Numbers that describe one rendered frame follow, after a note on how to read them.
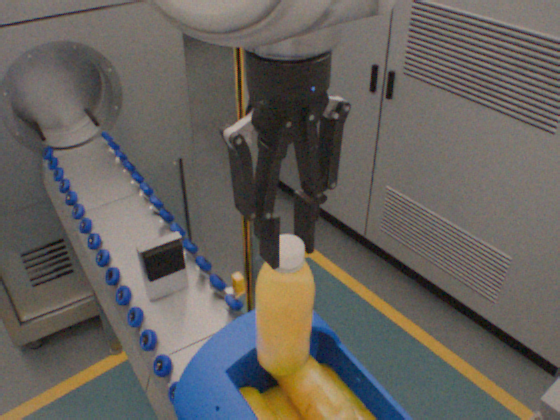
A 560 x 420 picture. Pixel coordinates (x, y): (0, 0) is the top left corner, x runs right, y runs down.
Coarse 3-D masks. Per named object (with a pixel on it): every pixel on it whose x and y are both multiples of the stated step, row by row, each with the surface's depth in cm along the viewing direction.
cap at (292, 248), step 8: (280, 240) 59; (288, 240) 59; (296, 240) 59; (280, 248) 58; (288, 248) 58; (296, 248) 58; (304, 248) 58; (280, 256) 57; (288, 256) 57; (296, 256) 57; (280, 264) 57; (288, 264) 57; (296, 264) 58
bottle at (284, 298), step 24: (264, 264) 61; (264, 288) 59; (288, 288) 58; (312, 288) 60; (264, 312) 61; (288, 312) 60; (312, 312) 64; (264, 336) 64; (288, 336) 62; (264, 360) 67; (288, 360) 66
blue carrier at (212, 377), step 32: (320, 320) 83; (224, 352) 74; (320, 352) 93; (192, 384) 75; (224, 384) 71; (256, 384) 88; (352, 384) 87; (192, 416) 74; (224, 416) 69; (256, 416) 67; (384, 416) 81
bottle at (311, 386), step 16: (304, 368) 80; (320, 368) 81; (288, 384) 80; (304, 384) 78; (320, 384) 78; (304, 400) 77; (320, 400) 76; (336, 400) 76; (304, 416) 77; (320, 416) 75; (336, 416) 74; (352, 416) 75
